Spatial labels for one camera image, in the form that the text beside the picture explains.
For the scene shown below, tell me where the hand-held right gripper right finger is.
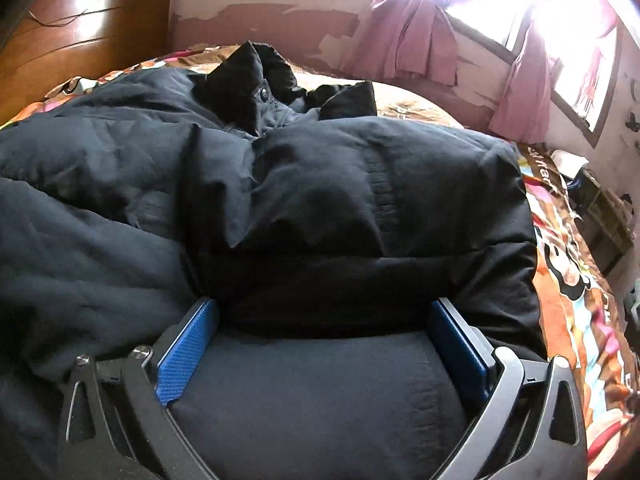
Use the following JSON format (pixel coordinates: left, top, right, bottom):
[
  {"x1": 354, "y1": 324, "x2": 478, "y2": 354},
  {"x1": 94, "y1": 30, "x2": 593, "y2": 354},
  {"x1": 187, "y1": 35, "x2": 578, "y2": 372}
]
[{"x1": 430, "y1": 299, "x2": 588, "y2": 480}]

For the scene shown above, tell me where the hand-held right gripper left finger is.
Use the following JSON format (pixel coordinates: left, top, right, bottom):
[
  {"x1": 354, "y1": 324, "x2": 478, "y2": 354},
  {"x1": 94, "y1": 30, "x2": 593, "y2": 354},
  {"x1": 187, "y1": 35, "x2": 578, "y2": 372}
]
[{"x1": 57, "y1": 297, "x2": 221, "y2": 480}]

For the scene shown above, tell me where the black puffer jacket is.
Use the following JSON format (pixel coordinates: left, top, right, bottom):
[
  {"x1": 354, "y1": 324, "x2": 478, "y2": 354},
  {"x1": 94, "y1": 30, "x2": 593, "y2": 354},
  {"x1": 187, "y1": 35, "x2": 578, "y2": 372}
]
[{"x1": 0, "y1": 41, "x2": 548, "y2": 480}]

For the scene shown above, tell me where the brown printed blanket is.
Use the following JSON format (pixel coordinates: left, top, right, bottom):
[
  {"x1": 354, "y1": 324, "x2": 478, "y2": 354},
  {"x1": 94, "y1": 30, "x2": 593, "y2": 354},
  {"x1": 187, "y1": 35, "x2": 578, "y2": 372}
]
[{"x1": 0, "y1": 45, "x2": 640, "y2": 480}]

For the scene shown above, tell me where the cluttered wooden desk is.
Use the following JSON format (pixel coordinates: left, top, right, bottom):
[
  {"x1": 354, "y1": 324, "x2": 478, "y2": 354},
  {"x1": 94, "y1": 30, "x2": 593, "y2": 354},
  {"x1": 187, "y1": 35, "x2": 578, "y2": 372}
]
[{"x1": 550, "y1": 150, "x2": 636, "y2": 276}]

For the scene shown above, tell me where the pink tied curtain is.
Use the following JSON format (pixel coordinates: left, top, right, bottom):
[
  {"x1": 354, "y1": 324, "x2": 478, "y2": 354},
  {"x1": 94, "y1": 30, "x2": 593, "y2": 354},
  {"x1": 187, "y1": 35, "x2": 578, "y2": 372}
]
[
  {"x1": 487, "y1": 10, "x2": 618, "y2": 146},
  {"x1": 352, "y1": 0, "x2": 506, "y2": 83}
]

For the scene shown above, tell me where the window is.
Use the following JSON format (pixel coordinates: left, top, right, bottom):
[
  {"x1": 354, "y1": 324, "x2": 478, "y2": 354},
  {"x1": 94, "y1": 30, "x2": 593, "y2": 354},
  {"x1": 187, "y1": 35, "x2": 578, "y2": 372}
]
[{"x1": 337, "y1": 0, "x2": 623, "y2": 148}]

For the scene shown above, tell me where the wooden headboard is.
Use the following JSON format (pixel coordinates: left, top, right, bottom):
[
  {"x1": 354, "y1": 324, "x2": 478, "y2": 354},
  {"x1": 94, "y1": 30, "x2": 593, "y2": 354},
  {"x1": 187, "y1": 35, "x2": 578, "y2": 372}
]
[{"x1": 0, "y1": 0, "x2": 173, "y2": 126}]

